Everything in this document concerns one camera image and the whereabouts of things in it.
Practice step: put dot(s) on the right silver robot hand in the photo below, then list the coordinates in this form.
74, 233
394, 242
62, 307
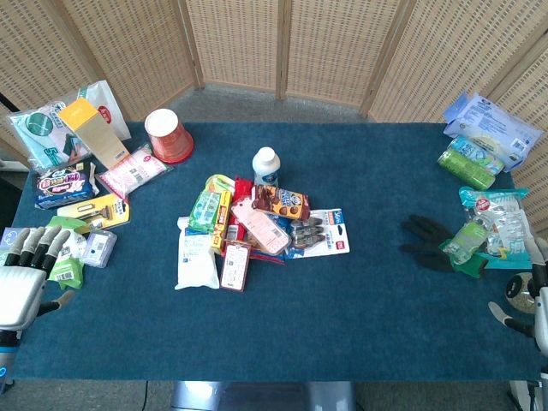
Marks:
540, 295

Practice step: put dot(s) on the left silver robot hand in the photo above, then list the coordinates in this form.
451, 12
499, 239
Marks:
19, 284

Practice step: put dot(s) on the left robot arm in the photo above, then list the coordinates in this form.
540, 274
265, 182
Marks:
6, 347

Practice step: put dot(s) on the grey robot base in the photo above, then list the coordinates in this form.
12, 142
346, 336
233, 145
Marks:
263, 396

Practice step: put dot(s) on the green teal plastic packet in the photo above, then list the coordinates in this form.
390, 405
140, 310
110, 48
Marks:
205, 212

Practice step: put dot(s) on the round steel scrubber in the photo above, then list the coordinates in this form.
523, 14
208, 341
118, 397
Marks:
520, 293

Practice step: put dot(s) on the white blue small package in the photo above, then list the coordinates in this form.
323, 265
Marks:
8, 234

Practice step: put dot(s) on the green hanging bag package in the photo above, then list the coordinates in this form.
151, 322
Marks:
68, 269

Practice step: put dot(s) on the teal clear bag package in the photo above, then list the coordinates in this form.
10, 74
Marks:
505, 214

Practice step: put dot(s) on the green clear bag package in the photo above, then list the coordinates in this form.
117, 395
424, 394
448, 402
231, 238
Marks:
466, 242

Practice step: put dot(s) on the razor on yellow card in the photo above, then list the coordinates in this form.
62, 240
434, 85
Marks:
100, 213

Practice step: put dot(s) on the dark purple sanitary pad pack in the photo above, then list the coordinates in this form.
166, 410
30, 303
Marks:
64, 186

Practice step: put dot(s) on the black glove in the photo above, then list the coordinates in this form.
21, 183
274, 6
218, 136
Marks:
426, 246

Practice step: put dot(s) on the green bag roll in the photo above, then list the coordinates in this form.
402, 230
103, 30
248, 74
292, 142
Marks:
464, 170

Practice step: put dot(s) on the green pink towel package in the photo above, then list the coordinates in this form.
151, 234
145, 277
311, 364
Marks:
36, 132

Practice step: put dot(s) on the pink white cotton pad pack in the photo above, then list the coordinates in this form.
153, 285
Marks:
135, 171

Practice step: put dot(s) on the yellow beige carton box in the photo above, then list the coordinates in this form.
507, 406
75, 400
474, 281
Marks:
96, 132

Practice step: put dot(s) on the white pouch pack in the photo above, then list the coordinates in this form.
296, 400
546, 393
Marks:
194, 261

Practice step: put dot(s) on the blue white wet wipes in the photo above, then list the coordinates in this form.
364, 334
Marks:
492, 124

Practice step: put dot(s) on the white plastic bag package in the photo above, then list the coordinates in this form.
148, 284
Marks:
113, 113

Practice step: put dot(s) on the yellow red long box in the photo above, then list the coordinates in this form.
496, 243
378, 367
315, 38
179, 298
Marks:
222, 227

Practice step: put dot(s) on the red paper cup stack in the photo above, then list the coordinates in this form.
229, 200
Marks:
168, 135

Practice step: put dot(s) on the dark red card package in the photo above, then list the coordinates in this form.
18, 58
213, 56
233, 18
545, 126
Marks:
235, 265

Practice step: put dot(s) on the white blue clip card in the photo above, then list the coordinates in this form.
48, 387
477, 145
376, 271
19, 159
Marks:
329, 233

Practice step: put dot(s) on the green toothbrush package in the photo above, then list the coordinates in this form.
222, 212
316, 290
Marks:
219, 183

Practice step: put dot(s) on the red snack package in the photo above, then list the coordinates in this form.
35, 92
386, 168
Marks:
243, 188

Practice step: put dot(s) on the pink blister card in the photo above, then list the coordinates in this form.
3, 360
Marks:
261, 227

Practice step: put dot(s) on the blue felt table mat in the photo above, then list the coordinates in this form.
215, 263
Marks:
282, 317

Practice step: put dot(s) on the white plastic bottle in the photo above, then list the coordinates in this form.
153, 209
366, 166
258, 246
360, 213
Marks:
266, 169

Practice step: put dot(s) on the brown chocolate cookie pack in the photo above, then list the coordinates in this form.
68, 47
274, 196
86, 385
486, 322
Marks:
282, 203

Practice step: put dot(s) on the wicker folding screen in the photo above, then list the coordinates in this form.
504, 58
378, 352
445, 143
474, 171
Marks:
274, 47

